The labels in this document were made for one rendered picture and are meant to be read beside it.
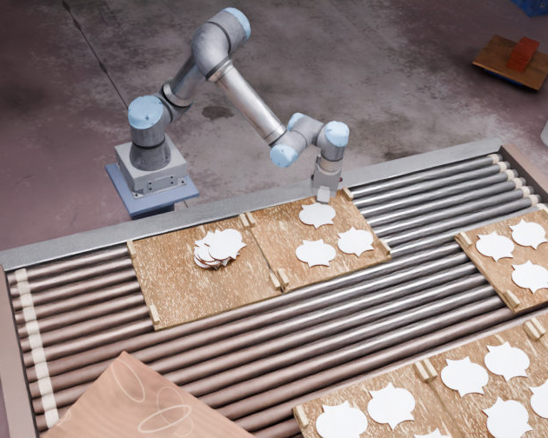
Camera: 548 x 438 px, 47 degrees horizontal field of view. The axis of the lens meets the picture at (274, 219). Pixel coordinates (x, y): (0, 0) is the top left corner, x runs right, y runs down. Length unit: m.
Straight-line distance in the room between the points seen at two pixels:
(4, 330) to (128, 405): 0.47
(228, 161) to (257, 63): 1.07
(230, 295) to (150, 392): 0.45
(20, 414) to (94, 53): 3.24
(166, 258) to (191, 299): 0.18
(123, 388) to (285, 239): 0.78
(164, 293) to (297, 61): 3.00
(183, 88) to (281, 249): 0.64
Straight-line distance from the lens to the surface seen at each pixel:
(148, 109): 2.18
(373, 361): 1.95
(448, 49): 5.25
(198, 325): 1.94
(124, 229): 2.18
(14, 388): 1.85
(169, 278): 2.01
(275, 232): 2.16
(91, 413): 1.68
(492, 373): 2.03
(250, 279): 2.02
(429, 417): 1.89
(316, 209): 2.24
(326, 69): 4.67
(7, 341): 1.93
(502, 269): 2.30
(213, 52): 1.88
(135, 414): 1.67
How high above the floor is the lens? 2.55
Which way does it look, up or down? 47 degrees down
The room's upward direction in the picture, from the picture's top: 9 degrees clockwise
